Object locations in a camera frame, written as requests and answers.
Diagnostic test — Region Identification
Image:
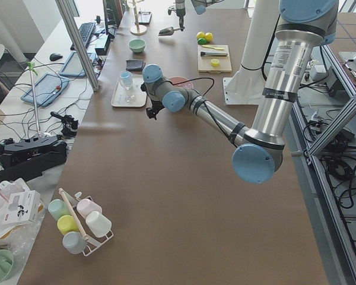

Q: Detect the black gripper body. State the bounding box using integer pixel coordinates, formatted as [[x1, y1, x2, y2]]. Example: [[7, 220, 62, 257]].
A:
[[141, 83, 163, 113], [168, 7, 186, 27]]

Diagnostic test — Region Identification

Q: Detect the steel ice scoop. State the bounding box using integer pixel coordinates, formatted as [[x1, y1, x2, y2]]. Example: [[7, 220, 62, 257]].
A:
[[158, 27, 182, 36]]

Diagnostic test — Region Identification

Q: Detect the pink bowl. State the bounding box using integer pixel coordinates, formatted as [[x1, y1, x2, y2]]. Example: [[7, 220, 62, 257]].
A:
[[169, 77, 194, 89]]

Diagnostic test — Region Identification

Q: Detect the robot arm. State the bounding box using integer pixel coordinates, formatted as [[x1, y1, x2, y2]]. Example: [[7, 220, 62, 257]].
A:
[[141, 1, 338, 183], [168, 0, 221, 31]]

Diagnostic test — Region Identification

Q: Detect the light blue cup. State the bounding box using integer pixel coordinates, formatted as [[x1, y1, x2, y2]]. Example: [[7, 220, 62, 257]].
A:
[[119, 71, 133, 90]]

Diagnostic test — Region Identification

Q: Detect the pink cup in rack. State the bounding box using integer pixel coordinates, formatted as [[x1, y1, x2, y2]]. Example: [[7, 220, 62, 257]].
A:
[[77, 198, 102, 219]]

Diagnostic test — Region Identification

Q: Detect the white cup in rack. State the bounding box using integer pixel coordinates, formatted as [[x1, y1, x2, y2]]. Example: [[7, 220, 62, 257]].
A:
[[85, 211, 112, 238]]

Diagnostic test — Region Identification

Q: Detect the green cup in rack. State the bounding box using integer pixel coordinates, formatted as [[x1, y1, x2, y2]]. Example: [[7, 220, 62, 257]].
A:
[[47, 199, 70, 221]]

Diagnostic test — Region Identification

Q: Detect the yellow cup in rack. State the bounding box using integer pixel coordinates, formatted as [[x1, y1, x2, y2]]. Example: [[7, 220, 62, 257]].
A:
[[57, 215, 79, 235]]

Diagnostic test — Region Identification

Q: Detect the grey cup in rack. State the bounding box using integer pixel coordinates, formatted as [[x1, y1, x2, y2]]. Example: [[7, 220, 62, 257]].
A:
[[62, 232, 87, 254]]

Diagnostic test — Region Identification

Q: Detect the whole lemon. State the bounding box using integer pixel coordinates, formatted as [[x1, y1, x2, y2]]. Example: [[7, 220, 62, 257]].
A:
[[204, 32, 214, 42], [196, 31, 205, 39]]

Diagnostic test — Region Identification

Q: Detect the cream serving tray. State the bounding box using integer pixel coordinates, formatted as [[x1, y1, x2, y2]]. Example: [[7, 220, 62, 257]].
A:
[[110, 75, 147, 108]]

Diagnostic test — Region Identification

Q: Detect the clear wine glass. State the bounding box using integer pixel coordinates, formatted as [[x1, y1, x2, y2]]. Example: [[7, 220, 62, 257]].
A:
[[125, 89, 136, 103]]

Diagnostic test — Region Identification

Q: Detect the green lime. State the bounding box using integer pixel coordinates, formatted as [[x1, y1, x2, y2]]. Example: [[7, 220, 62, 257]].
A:
[[197, 38, 207, 45]]

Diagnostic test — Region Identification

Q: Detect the yellow plastic knife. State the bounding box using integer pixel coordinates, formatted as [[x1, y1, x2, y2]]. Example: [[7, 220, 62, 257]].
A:
[[202, 45, 224, 50]]

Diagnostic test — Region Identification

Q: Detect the steel muddler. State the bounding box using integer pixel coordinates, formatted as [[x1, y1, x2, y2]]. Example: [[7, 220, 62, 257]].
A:
[[200, 51, 228, 57]]

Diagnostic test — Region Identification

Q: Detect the black framed tray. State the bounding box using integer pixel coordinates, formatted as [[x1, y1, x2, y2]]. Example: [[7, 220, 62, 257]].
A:
[[138, 11, 152, 25]]

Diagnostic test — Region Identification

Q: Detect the bamboo cutting board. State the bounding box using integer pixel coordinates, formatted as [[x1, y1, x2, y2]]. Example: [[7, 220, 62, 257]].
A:
[[198, 45, 232, 73]]

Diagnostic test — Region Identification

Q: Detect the wooden mug stand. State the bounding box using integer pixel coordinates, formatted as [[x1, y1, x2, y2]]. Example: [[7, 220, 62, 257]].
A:
[[130, 0, 147, 36]]

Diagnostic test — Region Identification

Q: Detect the grey folded cloth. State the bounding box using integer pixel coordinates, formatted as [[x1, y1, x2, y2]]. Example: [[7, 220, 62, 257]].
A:
[[126, 59, 145, 72]]

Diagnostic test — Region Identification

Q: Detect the lemon half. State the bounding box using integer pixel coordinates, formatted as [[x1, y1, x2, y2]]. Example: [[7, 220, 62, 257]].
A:
[[211, 59, 220, 67]]

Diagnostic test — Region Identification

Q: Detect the green bowl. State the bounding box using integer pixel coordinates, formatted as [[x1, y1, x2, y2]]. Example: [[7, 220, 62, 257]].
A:
[[128, 39, 146, 53]]

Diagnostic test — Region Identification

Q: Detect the blue tablet far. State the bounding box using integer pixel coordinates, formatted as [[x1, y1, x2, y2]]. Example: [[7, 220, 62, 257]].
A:
[[59, 51, 85, 78]]

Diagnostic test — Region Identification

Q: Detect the blue tablet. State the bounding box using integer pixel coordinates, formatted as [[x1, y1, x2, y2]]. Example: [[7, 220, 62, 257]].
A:
[[34, 73, 70, 107], [59, 51, 85, 78]]

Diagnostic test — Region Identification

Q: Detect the black keyboard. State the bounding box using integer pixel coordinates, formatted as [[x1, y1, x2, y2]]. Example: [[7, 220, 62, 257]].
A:
[[78, 22, 96, 48]]

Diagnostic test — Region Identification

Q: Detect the blue tablet near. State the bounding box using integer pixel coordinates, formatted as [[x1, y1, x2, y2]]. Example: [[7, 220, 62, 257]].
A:
[[34, 73, 70, 107]]

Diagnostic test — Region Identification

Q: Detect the black computer mouse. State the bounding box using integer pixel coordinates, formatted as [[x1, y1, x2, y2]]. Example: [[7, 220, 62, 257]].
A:
[[49, 53, 63, 62]]

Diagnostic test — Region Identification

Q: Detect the black device case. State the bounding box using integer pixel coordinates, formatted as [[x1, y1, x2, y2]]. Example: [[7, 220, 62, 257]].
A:
[[0, 135, 67, 182]]

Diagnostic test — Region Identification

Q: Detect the white product box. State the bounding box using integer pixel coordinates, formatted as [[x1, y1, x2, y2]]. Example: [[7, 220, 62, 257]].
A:
[[2, 191, 40, 226]]

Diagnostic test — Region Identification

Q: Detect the aluminium frame post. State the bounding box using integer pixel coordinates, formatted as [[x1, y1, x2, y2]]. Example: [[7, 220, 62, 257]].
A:
[[55, 0, 100, 92]]

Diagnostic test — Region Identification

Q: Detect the wooden rack handle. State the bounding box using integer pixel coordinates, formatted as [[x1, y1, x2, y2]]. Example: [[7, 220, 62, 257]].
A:
[[58, 188, 89, 241]]

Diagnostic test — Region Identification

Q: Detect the white wire cup rack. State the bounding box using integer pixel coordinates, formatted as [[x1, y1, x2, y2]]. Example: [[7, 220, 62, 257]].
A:
[[75, 192, 115, 257]]

